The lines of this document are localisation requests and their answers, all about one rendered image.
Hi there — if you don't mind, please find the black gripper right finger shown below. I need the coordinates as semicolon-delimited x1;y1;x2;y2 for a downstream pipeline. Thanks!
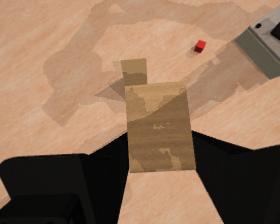
191;130;280;224

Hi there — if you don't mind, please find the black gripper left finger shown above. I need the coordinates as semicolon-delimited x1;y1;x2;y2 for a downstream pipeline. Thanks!
0;132;129;224

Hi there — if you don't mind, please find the small red block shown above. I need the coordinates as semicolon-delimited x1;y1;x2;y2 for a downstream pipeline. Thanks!
194;40;206;53

